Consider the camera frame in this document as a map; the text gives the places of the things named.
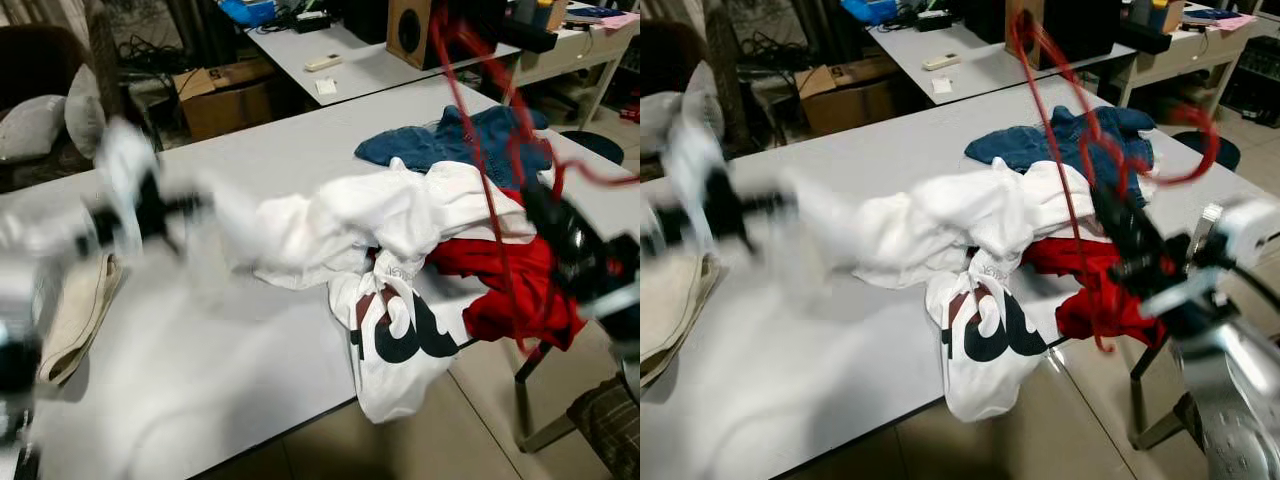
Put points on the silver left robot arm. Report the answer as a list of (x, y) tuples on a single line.
[(650, 215), (30, 235)]

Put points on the wooden speaker black cone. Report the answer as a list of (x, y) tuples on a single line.
[(410, 30), (1090, 35)]

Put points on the dark blue round stool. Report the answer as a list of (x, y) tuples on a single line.
[(1205, 150), (595, 145)]

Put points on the red plastic hanger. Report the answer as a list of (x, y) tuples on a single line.
[(468, 135), (1046, 132)]

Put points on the brown cardboard box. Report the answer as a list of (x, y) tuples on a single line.
[(845, 100), (225, 105)]

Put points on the long black box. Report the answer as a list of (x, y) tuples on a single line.
[(1147, 38), (530, 38)]

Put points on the desk pen holder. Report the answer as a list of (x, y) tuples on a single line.
[(537, 12), (1157, 12)]

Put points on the small white paper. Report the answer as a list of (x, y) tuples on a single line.
[(325, 87), (941, 85)]

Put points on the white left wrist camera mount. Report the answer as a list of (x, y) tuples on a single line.
[(695, 165), (125, 175)]

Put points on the blue box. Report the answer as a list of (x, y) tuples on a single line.
[(870, 10), (248, 10)]

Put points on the dark wicker armchair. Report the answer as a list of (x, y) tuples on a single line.
[(670, 50), (40, 60)]

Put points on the red garment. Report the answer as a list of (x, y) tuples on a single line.
[(520, 300), (1092, 314)]

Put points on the black audio mixer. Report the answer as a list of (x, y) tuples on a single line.
[(1255, 90)]

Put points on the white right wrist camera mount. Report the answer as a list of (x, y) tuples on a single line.
[(1250, 225)]

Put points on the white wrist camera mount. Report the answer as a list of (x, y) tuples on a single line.
[(125, 175), (1250, 225), (695, 165)]

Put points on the pink flat item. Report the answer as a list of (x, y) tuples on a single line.
[(1235, 20), (615, 18)]

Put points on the plain white shirt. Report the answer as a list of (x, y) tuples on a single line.
[(960, 215), (380, 215)]

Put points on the white desk with drawers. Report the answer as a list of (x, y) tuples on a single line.
[(580, 60), (1190, 60)]

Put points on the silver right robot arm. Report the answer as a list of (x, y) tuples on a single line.
[(1240, 400)]

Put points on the black desk device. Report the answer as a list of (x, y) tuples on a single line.
[(365, 15), (985, 15)]

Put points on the blue denim garment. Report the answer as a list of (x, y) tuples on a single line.
[(440, 150), (1040, 150)]

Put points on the white remote control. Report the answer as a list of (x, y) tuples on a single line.
[(942, 61), (322, 62)]

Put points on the grey pillow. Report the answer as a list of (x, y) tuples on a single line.
[(85, 115), (30, 128), (700, 90), (655, 120)]

